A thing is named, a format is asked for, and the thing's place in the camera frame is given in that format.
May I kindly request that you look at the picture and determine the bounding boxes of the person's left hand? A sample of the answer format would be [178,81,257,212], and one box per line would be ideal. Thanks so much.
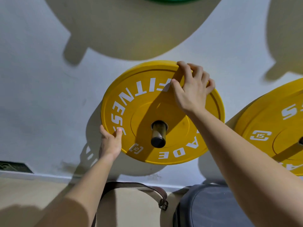
[99,125,123,160]

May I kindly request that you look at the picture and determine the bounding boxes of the person's right hand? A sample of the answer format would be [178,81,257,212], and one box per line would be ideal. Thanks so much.
[170,61,216,115]

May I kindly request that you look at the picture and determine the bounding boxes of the yellow weight plate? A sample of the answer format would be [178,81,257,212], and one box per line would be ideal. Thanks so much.
[101,60,225,165]
[233,78,303,176]

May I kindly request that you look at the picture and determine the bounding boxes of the person's left forearm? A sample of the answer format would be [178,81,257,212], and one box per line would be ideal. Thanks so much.
[33,152,116,227]

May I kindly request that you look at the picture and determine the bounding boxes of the person's right forearm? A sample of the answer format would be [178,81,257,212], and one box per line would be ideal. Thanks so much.
[188,109,303,227]

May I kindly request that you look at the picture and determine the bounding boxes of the brown leather belt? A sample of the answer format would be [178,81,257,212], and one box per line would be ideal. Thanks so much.
[91,182,169,227]

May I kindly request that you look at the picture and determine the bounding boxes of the dark blue padded bench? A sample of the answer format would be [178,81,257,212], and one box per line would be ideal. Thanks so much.
[172,184,255,227]

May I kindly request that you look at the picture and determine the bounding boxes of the steel wall storage peg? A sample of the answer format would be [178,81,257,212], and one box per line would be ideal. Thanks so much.
[151,120,169,148]

